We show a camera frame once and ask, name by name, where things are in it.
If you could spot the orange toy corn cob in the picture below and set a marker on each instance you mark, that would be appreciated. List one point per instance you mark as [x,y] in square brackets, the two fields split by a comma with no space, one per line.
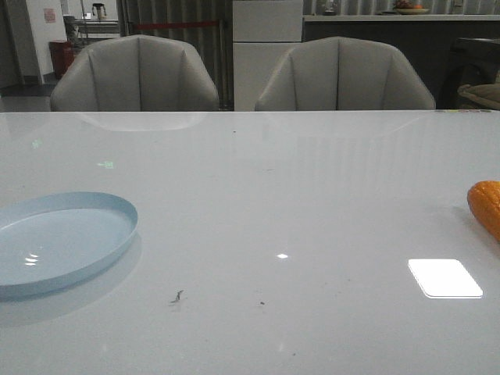
[483,200]

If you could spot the grey upholstered chair left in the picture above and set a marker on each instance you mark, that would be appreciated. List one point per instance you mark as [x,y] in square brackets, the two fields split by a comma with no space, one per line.
[137,73]

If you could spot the grey upholstered chair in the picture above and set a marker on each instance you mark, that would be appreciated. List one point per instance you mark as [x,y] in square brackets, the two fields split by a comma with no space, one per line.
[343,73]
[137,73]

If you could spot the grey upholstered chair right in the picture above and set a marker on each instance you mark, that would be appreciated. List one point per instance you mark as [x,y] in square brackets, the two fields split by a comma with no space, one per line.
[343,73]

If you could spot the dark wooden side table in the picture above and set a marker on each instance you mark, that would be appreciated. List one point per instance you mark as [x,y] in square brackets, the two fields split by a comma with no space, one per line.
[472,61]

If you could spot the beige cushion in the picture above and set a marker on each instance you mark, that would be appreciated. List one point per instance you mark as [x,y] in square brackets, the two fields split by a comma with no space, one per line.
[486,95]

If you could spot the red trash bin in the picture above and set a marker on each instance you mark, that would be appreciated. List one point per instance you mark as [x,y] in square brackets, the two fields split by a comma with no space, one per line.
[62,56]

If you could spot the red barrier belt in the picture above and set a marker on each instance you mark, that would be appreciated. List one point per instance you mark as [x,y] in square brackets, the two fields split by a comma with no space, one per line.
[161,26]

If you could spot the fruit bowl on counter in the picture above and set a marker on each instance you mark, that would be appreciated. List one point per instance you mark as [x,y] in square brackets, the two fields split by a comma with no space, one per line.
[407,7]

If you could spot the white cabinet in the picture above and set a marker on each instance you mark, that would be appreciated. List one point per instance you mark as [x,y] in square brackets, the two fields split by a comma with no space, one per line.
[262,32]

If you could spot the light blue round plate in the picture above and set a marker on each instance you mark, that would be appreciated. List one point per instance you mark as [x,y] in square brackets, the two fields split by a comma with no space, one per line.
[55,241]

